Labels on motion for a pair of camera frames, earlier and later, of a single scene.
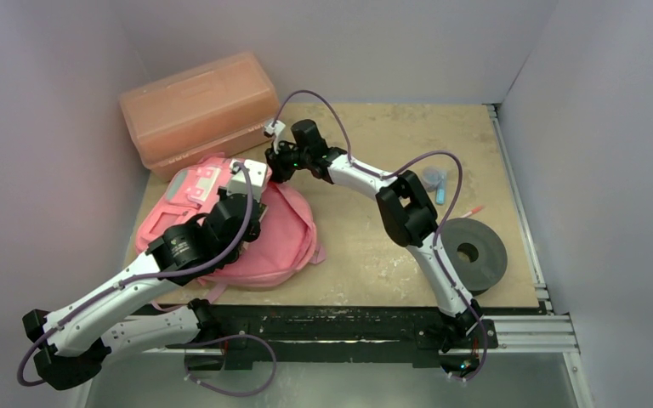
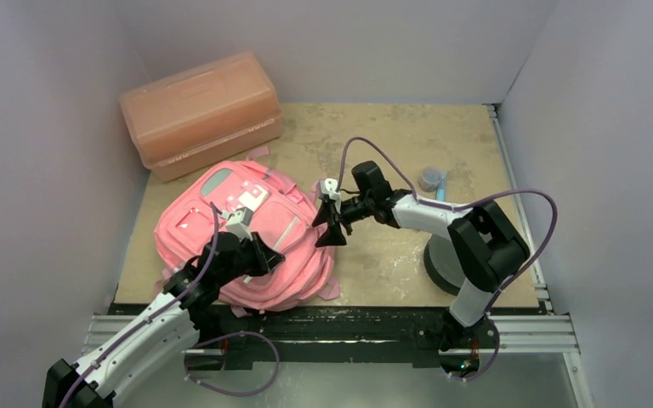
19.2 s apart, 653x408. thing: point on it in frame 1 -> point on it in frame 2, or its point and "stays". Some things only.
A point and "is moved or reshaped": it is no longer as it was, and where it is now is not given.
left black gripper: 222,191 -> 264,257
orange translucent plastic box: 219,110 stays
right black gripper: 281,155 -> 336,212
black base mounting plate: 252,334 stays
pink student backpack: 284,248 is moved or reshaped
